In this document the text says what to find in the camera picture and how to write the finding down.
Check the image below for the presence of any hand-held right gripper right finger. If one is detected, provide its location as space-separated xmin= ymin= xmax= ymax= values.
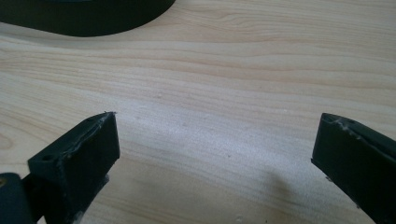
xmin=310 ymin=112 xmax=396 ymax=224

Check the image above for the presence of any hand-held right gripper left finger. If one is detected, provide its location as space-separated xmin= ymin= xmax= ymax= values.
xmin=21 ymin=111 xmax=121 ymax=224

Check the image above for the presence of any black hook stand with tray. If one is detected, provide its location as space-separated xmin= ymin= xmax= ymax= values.
xmin=0 ymin=0 xmax=177 ymax=37

